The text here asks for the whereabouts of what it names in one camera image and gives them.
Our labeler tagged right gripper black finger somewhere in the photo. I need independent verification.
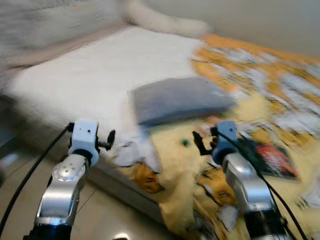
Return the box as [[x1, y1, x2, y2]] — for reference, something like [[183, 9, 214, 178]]
[[192, 131, 206, 156]]

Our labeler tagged grey plush pillow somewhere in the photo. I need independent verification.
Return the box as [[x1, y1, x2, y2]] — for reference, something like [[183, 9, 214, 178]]
[[129, 76, 238, 127]]

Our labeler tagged green and red book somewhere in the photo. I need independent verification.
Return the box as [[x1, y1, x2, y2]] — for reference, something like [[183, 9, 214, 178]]
[[237, 137, 300, 181]]

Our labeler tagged yellow cartoon print blanket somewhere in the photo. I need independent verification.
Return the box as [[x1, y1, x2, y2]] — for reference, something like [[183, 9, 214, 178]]
[[112, 32, 320, 240]]

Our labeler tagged white quilted mattress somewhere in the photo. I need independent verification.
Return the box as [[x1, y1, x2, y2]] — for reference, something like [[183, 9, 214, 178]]
[[5, 25, 206, 138]]

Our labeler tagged cream bolster pillow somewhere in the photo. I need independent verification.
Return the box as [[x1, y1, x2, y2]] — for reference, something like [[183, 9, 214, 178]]
[[122, 0, 212, 38]]

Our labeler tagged grey cushion with black lettering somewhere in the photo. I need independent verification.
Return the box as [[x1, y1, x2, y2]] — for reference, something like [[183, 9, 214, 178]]
[[0, 0, 126, 57]]

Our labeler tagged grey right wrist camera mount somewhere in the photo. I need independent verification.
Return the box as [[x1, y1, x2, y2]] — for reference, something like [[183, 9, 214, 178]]
[[212, 120, 239, 164]]

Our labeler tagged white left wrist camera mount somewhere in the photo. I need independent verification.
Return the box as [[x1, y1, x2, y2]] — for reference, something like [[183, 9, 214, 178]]
[[68, 119, 101, 154]]

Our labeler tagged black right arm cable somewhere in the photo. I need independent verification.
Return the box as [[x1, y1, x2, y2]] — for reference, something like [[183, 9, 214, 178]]
[[214, 129, 308, 240]]

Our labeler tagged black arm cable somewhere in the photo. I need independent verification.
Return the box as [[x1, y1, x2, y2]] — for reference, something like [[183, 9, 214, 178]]
[[0, 125, 73, 237], [214, 129, 308, 240]]

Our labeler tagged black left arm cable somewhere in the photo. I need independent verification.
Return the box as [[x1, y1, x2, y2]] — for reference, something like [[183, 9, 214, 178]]
[[0, 125, 73, 237]]

